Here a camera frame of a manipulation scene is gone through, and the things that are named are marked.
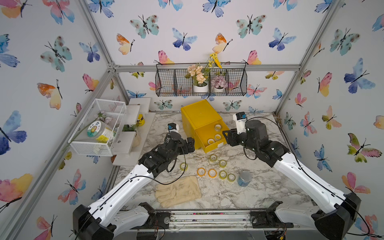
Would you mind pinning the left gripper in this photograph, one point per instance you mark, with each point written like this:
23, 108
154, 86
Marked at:
185, 149

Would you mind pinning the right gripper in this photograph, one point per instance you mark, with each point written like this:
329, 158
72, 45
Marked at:
234, 137

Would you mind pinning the clear tape roll bottom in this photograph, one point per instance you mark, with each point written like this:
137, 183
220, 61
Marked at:
218, 127

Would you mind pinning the yellow three-drawer cabinet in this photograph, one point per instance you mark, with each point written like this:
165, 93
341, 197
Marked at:
199, 120

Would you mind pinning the yellow-green tape roll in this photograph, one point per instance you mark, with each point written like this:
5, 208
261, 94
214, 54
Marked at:
231, 178
213, 158
183, 167
222, 163
223, 175

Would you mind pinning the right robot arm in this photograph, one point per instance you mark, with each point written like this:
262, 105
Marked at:
335, 212

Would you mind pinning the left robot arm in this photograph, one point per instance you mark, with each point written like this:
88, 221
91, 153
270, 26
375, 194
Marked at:
102, 219

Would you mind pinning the yellow-green tape roll top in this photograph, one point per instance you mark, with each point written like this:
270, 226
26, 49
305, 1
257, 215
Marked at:
213, 158

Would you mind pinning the orange tape roll left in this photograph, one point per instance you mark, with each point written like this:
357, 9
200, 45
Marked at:
201, 172

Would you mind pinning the orange tape roll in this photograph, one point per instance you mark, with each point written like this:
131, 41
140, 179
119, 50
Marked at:
201, 172
212, 173

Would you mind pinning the orange tape roll right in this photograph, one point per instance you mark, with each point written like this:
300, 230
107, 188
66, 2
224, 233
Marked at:
212, 173

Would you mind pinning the yellow toy figure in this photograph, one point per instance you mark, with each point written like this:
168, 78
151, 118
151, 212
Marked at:
141, 120

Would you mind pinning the blue tin can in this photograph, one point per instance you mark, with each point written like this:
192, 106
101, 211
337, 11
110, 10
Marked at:
244, 179

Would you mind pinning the white stepped shelf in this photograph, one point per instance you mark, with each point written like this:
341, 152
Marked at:
127, 147

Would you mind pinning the small green plant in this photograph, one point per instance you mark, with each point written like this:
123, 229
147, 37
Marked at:
130, 128

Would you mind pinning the purple flowers small pot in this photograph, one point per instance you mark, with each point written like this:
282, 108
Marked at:
219, 84

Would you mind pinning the peach flowers white pot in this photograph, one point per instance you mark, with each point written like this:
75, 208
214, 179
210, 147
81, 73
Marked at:
197, 74

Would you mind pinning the clear acrylic box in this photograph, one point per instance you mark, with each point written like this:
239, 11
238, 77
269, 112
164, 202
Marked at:
107, 111

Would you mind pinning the green lid jar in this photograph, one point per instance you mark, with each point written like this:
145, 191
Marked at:
100, 132

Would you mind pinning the yellow artificial flower stem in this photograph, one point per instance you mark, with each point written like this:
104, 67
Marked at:
212, 62

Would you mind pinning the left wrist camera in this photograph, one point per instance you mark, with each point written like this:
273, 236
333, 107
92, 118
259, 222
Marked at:
173, 128

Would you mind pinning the black wire wall basket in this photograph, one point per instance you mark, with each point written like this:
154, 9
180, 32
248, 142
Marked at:
170, 81

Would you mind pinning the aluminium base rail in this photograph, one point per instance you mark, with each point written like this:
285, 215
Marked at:
204, 222

